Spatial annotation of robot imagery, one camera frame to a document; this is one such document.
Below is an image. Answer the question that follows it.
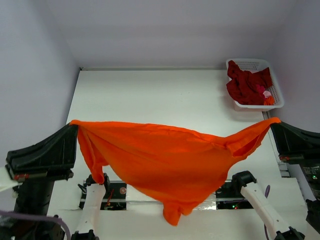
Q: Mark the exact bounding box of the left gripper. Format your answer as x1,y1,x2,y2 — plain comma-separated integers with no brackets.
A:
7,114,80,219

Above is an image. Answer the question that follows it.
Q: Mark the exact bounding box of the orange t shirt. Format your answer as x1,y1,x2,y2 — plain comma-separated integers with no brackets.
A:
71,117,280,226

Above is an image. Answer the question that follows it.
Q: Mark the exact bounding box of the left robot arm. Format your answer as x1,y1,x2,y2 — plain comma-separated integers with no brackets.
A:
0,124,111,240

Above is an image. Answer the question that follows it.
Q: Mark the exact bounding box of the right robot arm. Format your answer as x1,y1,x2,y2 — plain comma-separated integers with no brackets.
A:
230,122,320,240

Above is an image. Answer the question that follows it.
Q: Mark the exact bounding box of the small orange garment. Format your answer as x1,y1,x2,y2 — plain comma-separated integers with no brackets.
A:
263,96,275,106

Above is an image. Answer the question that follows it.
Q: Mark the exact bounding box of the pink garment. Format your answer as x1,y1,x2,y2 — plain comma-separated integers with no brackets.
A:
256,84,272,99

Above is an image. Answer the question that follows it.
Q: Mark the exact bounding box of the dark red t shirt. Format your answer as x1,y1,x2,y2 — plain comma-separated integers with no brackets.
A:
226,60,273,105

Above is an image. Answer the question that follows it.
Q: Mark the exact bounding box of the white plastic basket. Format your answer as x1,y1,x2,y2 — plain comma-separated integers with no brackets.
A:
225,58,284,112

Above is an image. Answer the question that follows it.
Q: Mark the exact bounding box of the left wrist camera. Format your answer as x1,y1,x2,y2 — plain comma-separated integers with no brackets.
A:
0,167,22,192

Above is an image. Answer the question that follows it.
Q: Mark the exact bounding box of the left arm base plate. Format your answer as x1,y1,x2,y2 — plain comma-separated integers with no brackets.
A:
79,182,128,211

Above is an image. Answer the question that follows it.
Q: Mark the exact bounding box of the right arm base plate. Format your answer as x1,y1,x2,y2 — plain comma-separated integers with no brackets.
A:
214,181,253,210

